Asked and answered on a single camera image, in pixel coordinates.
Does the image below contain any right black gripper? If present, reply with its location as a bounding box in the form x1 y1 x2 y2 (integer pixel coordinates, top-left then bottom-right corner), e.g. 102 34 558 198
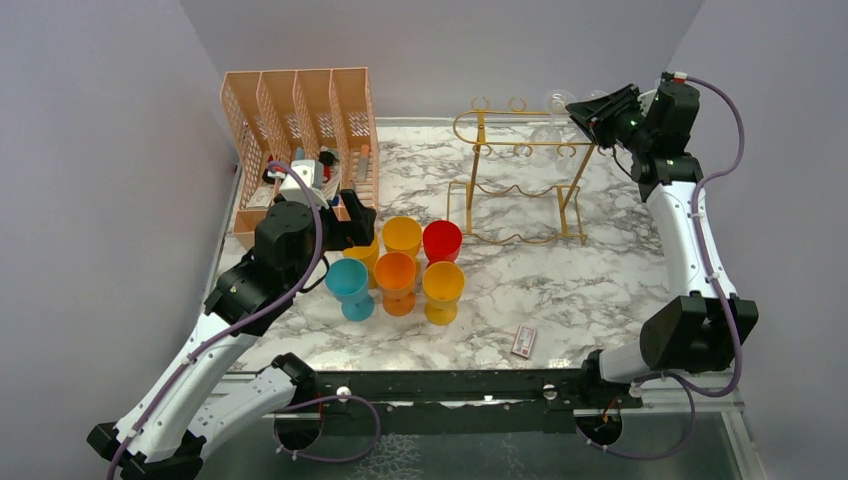
564 84 653 156

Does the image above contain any yellow wine glass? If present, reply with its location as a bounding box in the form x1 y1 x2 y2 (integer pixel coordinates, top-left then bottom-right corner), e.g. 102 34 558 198
422 261 465 326
382 216 423 275
343 236 380 289

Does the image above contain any blue wine glass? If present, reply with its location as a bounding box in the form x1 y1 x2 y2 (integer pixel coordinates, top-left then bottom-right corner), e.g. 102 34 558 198
325 258 375 322

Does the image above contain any clear wine glass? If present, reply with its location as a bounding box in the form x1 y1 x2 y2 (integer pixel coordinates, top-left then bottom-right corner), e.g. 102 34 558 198
529 89 576 168
581 90 608 102

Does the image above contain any orange wine glass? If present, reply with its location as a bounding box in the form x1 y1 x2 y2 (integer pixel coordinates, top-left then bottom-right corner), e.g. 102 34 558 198
374 252 417 317

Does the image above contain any red wine glass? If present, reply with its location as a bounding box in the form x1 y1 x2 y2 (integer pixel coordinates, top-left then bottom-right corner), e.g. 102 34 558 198
422 220 463 264

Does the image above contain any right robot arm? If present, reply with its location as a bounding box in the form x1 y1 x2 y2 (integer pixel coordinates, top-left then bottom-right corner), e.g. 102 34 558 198
566 73 759 407

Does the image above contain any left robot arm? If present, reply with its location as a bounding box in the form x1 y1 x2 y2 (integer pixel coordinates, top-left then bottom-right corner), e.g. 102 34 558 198
87 189 377 479

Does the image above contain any red black marker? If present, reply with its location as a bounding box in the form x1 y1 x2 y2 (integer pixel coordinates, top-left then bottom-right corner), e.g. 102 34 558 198
318 151 336 167

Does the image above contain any peach plastic file organizer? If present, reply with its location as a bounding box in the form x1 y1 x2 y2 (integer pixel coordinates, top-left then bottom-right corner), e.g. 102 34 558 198
220 67 380 249

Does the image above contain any small red white card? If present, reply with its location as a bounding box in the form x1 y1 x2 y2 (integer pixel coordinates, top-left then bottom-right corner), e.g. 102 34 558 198
510 325 537 359

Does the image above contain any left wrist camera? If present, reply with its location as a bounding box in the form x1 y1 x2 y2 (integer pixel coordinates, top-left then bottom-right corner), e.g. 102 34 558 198
278 159 330 209

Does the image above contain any gold wire glass rack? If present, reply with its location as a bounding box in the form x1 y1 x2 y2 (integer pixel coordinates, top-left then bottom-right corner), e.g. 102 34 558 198
446 96 599 245

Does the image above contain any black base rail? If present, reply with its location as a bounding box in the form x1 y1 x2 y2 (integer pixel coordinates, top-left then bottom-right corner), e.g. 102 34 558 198
218 368 737 439

